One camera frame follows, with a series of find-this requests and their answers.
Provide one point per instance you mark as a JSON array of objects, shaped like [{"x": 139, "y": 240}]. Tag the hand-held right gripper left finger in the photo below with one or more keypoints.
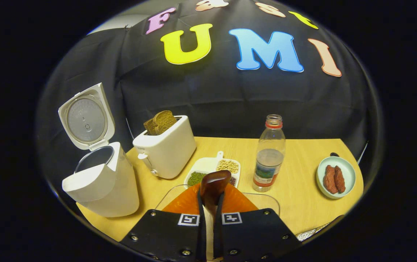
[{"x": 165, "y": 233}]

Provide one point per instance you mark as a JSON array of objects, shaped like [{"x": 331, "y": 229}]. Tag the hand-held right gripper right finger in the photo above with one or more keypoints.
[{"x": 255, "y": 233}]

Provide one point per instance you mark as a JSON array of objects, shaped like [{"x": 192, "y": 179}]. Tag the clear rice container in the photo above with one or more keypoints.
[{"x": 266, "y": 202}]

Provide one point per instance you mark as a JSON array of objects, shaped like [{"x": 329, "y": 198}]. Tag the dark wooden spoon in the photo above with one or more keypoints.
[{"x": 214, "y": 185}]

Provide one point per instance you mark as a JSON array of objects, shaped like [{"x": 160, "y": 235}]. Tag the white rice cooker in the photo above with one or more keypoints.
[{"x": 103, "y": 185}]

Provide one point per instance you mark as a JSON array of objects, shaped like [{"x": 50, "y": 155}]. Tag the clear plastic water bottle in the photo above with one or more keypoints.
[{"x": 268, "y": 160}]

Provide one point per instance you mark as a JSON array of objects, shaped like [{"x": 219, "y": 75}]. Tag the white divided bean dish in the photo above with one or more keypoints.
[{"x": 206, "y": 165}]

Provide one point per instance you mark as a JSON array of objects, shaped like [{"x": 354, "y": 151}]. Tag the white toaster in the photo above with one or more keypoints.
[{"x": 168, "y": 153}]

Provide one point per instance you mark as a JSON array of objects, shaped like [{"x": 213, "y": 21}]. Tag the pale green plate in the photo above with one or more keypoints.
[{"x": 348, "y": 174}]

